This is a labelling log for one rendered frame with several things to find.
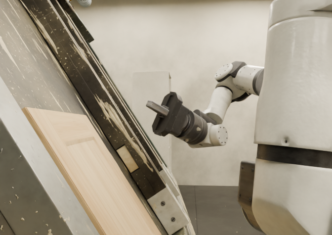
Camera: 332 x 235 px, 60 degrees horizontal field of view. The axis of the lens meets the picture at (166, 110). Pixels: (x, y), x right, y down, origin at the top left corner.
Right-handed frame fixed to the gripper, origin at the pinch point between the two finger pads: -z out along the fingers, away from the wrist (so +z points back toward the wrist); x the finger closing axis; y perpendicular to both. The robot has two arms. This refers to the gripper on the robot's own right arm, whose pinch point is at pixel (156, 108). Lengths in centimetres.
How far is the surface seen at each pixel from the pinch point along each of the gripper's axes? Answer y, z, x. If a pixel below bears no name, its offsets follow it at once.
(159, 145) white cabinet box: -270, 260, 5
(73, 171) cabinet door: 22.5, -27.6, -17.6
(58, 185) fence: 33, -34, -17
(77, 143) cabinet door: 12.8, -23.5, -14.7
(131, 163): -9.7, 7.6, -16.2
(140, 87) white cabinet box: -310, 210, 77
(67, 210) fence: 35, -33, -19
